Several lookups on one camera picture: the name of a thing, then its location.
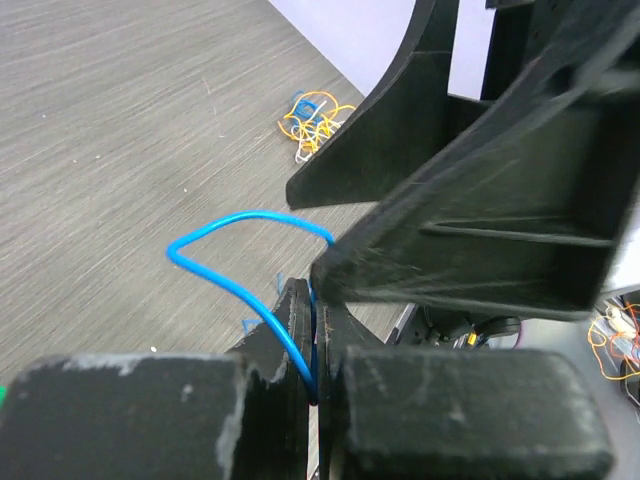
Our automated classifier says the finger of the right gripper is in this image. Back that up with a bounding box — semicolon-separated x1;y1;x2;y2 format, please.
285;1;490;209
311;1;639;320

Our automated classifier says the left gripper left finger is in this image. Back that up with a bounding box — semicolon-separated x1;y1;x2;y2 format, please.
0;277;314;480

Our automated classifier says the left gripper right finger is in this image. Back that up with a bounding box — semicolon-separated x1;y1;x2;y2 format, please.
317;303;614;479

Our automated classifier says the white wire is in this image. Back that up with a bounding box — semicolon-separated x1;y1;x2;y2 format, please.
293;99;336;165

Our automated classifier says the blue wire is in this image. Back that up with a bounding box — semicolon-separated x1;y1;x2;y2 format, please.
165;209;337;396

